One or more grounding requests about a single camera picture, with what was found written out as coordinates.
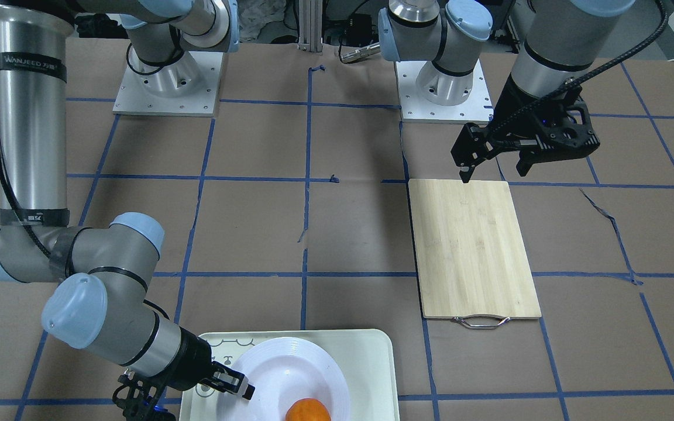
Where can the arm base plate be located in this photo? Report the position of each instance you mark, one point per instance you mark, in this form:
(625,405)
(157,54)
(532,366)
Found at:
(427,96)
(188,87)

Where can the white tray with bear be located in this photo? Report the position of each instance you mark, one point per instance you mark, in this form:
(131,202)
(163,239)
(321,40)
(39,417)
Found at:
(365,357)

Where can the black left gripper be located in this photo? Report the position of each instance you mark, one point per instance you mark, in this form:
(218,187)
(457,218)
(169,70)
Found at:
(513,100)

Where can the aluminium frame post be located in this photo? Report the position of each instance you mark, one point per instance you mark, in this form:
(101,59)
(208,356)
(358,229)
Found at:
(310,26)

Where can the wooden cutting board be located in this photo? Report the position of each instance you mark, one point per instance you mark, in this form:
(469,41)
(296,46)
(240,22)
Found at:
(471,259)

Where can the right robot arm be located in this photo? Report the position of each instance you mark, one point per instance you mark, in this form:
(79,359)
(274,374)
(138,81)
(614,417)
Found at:
(103,274)

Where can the orange fruit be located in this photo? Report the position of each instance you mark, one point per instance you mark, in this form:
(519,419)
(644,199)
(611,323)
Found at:
(307,409)

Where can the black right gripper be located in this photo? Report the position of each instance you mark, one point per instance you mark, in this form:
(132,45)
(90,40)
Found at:
(195,356)

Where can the white round plate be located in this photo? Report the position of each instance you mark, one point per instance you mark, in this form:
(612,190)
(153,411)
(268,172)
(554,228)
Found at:
(283,371)

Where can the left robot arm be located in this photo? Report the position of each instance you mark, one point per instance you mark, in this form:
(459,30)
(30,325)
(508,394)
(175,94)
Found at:
(557,55)

